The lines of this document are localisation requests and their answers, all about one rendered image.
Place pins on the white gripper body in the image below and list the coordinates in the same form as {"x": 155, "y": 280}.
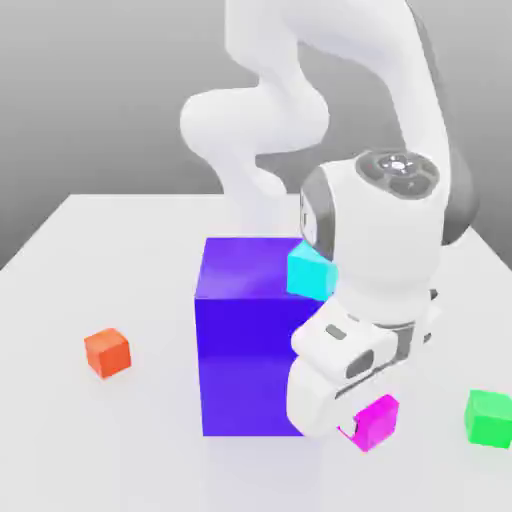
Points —
{"x": 314, "y": 404}

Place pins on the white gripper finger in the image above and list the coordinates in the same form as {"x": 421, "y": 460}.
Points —
{"x": 348, "y": 427}

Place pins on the small magenta cube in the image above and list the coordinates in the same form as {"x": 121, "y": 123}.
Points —
{"x": 378, "y": 422}

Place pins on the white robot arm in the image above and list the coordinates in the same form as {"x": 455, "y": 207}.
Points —
{"x": 384, "y": 248}

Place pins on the small cyan cube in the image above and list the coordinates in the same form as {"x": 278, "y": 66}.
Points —
{"x": 310, "y": 276}

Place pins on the small green cube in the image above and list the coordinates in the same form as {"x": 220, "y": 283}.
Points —
{"x": 488, "y": 418}

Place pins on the small orange cube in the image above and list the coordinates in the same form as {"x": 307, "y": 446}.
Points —
{"x": 108, "y": 354}

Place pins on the large blue box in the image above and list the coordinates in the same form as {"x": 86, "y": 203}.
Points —
{"x": 244, "y": 340}

